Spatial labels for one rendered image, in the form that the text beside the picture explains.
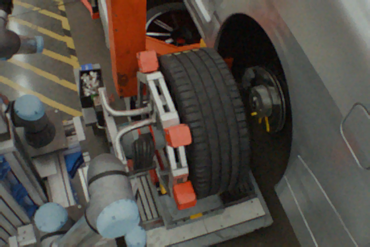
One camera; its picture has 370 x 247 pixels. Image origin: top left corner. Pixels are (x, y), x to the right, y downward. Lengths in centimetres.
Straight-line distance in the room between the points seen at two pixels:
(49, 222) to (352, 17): 116
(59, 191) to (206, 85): 80
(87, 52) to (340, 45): 239
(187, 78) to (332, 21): 61
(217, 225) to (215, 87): 112
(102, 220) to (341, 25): 85
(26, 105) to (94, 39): 175
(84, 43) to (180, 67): 185
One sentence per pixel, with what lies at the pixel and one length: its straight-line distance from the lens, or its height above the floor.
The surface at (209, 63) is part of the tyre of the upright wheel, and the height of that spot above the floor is 117.
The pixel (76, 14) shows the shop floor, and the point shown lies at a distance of 359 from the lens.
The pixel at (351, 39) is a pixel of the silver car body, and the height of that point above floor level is 164.
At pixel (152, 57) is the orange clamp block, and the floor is 111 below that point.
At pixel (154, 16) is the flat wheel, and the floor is 50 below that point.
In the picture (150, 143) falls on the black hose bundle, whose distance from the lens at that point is 151.
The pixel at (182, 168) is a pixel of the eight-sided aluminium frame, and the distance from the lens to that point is 153.
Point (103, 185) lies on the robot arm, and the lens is 105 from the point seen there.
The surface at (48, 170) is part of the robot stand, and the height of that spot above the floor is 73.
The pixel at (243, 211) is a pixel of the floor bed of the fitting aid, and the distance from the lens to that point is 248.
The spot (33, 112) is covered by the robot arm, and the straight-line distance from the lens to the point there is 165.
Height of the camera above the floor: 235
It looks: 57 degrees down
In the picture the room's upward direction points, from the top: 9 degrees clockwise
